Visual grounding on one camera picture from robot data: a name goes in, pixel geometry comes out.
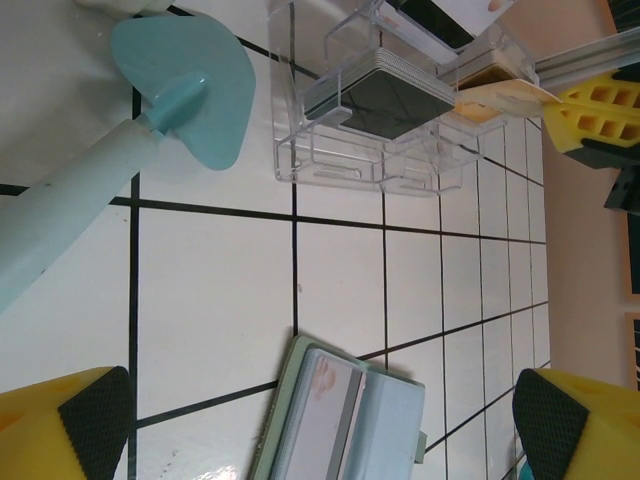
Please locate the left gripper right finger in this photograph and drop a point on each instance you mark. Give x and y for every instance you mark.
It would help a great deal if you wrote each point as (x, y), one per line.
(575, 425)

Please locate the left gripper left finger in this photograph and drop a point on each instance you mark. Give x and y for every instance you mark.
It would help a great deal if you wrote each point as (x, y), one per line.
(45, 425)

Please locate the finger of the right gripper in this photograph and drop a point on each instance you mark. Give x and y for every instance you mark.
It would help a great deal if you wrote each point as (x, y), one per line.
(595, 115)

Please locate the tan credit card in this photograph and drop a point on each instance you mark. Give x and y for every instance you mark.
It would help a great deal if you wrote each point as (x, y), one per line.
(500, 97)

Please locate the green card holder wallet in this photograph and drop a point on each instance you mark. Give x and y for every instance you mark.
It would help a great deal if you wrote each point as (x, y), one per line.
(390, 425)

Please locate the tan card stack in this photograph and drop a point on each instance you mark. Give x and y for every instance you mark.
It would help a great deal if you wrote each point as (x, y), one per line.
(495, 70)

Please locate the white card stack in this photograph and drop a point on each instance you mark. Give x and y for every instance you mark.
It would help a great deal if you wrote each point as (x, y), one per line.
(480, 12)

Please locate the black card stack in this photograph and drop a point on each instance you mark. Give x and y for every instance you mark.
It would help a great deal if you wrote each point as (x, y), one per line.
(380, 100)

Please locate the clear acrylic card organizer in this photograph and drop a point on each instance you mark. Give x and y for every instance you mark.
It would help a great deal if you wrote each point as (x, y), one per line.
(350, 172)

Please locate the white card with pink print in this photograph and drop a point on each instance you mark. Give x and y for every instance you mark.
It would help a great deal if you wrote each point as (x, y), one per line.
(320, 425)

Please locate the light blue plastic trowel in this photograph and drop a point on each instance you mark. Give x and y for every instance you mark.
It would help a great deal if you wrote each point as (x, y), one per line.
(190, 100)

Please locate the aluminium corner post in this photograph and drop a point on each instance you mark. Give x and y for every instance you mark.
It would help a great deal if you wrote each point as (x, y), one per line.
(585, 52)

